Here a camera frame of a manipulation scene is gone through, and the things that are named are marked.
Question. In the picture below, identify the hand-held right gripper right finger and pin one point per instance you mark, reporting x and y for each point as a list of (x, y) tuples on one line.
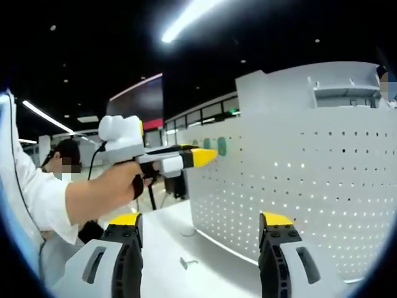
[(288, 267)]

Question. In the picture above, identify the black bag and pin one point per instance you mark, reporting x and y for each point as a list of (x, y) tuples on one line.
[(176, 186)]

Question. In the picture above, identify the metal shelf rack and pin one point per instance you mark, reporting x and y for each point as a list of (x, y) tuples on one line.
[(341, 91)]

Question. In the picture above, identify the person's left hand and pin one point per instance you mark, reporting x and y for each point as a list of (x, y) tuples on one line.
[(121, 183)]

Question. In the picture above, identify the small grey metal bracket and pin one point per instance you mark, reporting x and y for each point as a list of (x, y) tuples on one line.
[(186, 264)]

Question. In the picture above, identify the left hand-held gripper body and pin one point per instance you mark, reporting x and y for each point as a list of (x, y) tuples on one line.
[(124, 139)]

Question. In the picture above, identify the person's head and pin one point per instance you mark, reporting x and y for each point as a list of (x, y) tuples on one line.
[(66, 149)]

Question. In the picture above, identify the white perforated mounting plate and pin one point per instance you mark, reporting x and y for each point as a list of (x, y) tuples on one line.
[(279, 186)]

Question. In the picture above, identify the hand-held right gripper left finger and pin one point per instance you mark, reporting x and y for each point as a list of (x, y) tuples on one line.
[(93, 267)]

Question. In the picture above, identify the curved ceiling light strip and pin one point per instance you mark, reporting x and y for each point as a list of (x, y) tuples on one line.
[(180, 26)]

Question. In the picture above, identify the operator in white shirt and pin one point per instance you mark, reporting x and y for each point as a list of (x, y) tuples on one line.
[(28, 186)]

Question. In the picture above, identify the straight ceiling light strip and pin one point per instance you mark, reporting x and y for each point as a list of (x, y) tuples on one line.
[(46, 116)]

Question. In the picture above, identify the green hook assembly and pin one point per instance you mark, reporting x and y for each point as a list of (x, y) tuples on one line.
[(195, 143), (221, 146), (207, 144)]

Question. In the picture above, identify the large dark wall screen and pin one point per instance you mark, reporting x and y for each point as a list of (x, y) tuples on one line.
[(139, 102)]

